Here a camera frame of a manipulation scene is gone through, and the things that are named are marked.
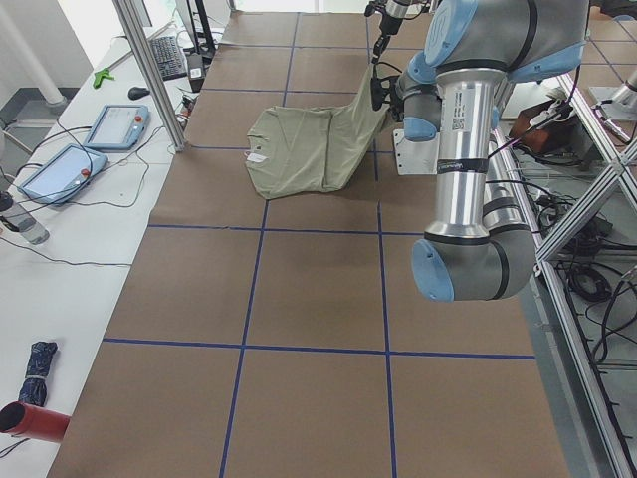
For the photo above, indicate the clear water bottle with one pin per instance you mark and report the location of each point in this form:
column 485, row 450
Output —
column 17, row 219

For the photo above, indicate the olive green long-sleeve shirt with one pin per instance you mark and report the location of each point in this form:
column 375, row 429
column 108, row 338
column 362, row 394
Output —
column 315, row 149

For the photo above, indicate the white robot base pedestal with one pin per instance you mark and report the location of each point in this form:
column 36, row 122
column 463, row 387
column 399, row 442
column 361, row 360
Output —
column 415, row 158

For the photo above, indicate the white red hang tag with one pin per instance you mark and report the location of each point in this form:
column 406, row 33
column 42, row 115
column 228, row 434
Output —
column 255, row 157

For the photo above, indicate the aluminium truss frame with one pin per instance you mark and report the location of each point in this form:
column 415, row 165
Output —
column 583, row 293

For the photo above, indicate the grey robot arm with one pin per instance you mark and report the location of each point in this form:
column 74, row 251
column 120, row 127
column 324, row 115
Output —
column 478, row 246
column 393, row 13

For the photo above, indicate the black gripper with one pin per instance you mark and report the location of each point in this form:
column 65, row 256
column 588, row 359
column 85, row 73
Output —
column 387, row 26
column 391, row 95

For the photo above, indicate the red cylinder tube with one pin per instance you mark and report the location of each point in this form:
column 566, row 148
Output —
column 31, row 421

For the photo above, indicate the near blue teach pendant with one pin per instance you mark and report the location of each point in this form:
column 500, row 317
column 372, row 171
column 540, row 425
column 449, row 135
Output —
column 64, row 175

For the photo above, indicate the green plastic tool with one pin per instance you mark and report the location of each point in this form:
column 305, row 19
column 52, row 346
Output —
column 101, row 76

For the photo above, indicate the aluminium frame post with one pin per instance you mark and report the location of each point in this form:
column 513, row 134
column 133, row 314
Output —
column 135, row 34

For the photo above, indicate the black keyboard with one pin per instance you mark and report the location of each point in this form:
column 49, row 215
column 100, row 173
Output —
column 168, row 57

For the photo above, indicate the blue teach pendant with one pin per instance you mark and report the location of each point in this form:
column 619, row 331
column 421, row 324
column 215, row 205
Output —
column 118, row 128
column 64, row 175

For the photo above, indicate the far blue teach pendant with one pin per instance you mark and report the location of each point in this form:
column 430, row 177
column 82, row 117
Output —
column 118, row 128

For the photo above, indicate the black power adapter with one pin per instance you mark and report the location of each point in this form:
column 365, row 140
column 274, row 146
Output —
column 195, row 67

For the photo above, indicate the black computer mouse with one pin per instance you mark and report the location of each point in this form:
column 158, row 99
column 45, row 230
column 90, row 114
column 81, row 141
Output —
column 137, row 93

